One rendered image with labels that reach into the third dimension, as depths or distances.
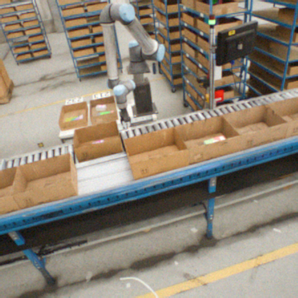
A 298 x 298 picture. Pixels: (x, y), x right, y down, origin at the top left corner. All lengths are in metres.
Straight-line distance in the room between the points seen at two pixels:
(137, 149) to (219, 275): 1.22
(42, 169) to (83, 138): 0.61
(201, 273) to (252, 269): 0.42
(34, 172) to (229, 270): 1.74
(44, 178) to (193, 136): 1.18
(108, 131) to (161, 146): 0.63
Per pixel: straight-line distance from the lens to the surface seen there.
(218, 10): 3.00
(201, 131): 2.12
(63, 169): 2.07
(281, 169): 2.35
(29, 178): 2.14
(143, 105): 2.73
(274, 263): 2.54
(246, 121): 2.29
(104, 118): 2.75
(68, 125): 2.80
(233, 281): 2.40
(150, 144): 2.03
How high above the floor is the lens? 2.17
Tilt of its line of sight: 38 degrees down
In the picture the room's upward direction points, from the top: 9 degrees counter-clockwise
